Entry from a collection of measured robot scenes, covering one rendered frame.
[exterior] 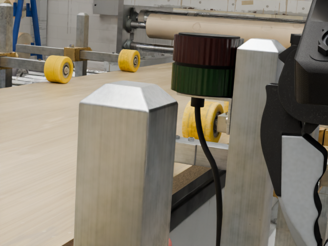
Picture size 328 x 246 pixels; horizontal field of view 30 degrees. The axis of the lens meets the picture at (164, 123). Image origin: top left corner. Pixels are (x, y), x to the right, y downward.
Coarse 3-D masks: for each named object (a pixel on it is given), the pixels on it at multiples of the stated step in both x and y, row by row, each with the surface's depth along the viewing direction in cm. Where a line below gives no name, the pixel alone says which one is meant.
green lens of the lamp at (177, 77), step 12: (180, 72) 51; (192, 72) 50; (204, 72) 50; (216, 72) 50; (228, 72) 51; (180, 84) 51; (192, 84) 51; (204, 84) 50; (216, 84) 50; (228, 84) 51
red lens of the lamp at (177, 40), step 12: (180, 36) 51; (180, 48) 51; (192, 48) 50; (204, 48) 50; (216, 48) 50; (228, 48) 50; (180, 60) 51; (192, 60) 50; (204, 60) 50; (216, 60) 50; (228, 60) 50
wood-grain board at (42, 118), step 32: (160, 64) 261; (0, 96) 151; (32, 96) 154; (64, 96) 158; (0, 128) 114; (32, 128) 116; (64, 128) 118; (0, 160) 92; (32, 160) 93; (64, 160) 95; (0, 192) 77; (32, 192) 78; (64, 192) 79; (0, 224) 66; (32, 224) 67; (64, 224) 68
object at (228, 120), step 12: (192, 36) 50; (204, 36) 50; (216, 36) 50; (228, 36) 52; (192, 96) 52; (204, 96) 51; (216, 96) 51; (228, 96) 52; (228, 108) 51; (228, 120) 51; (228, 132) 51; (204, 144) 54; (216, 168) 54; (216, 180) 54; (216, 192) 54; (216, 204) 54; (216, 228) 54; (216, 240) 54
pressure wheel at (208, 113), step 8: (208, 104) 109; (216, 104) 109; (184, 112) 109; (192, 112) 109; (208, 112) 108; (216, 112) 109; (184, 120) 109; (192, 120) 108; (208, 120) 107; (216, 120) 110; (184, 128) 109; (192, 128) 108; (208, 128) 107; (184, 136) 110; (192, 136) 109; (208, 136) 108; (216, 136) 112
